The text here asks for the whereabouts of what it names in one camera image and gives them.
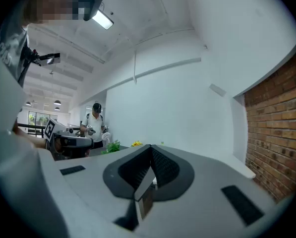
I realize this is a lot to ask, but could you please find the black head-mounted camera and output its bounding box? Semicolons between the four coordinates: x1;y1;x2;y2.
83;0;104;22

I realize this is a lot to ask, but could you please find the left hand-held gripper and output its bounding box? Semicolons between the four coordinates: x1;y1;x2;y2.
44;118;94;160

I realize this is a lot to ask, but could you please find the grey wall plate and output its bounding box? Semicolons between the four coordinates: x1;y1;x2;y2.
209;83;227;98

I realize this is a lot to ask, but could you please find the green leafy potted plant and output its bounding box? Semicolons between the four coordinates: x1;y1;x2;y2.
101;139;121;155

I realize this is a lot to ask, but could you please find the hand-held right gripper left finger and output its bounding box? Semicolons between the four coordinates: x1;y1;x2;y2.
103;144;153;200

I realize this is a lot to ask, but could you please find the white desk fan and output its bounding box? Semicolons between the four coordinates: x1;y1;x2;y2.
102;132;113;146

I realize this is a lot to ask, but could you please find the rectangular ceiling light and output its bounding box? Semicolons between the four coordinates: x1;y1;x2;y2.
91;8;115;30

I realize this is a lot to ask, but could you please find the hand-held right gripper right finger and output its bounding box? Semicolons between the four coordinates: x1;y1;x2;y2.
151;144;195;202

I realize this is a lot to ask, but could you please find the black chest rig mount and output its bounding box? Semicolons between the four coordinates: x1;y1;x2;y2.
18;47;41;84

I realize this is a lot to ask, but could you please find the person's left forearm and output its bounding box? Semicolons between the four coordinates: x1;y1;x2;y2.
12;125;48;150

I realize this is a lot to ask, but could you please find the person's grey t-shirt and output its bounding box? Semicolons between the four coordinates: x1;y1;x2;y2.
0;25;29;88

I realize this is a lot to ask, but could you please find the person's head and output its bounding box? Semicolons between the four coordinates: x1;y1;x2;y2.
23;0;99;24

